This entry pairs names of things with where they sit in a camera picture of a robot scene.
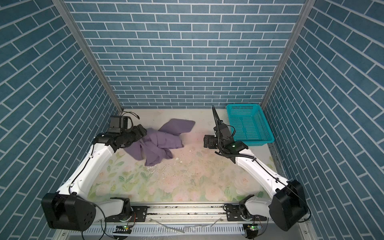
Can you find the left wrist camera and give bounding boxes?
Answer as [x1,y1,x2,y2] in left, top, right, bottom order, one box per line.
[107,116,133,134]

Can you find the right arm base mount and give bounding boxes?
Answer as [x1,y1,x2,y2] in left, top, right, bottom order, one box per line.
[223,204,267,222]

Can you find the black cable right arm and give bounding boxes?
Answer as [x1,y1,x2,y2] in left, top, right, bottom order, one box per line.
[211,105,238,160]

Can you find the teal plastic basket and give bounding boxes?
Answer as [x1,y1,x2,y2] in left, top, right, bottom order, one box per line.
[226,104,275,146]

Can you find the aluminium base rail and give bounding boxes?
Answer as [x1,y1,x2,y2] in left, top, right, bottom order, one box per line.
[53,203,316,240]

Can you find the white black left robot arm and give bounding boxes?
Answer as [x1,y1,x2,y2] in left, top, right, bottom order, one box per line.
[41,125,147,232]

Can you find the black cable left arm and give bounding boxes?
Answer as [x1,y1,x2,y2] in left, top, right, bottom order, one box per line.
[121,111,141,121]

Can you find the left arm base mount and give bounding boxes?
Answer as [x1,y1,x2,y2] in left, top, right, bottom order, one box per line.
[106,206,148,224]

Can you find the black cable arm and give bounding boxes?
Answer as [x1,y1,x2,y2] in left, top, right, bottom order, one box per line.
[211,105,238,160]
[121,111,141,121]

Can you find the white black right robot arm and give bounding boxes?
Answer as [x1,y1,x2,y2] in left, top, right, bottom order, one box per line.
[204,125,309,231]

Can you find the purple trousers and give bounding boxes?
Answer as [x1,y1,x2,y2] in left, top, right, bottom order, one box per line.
[124,119,196,167]

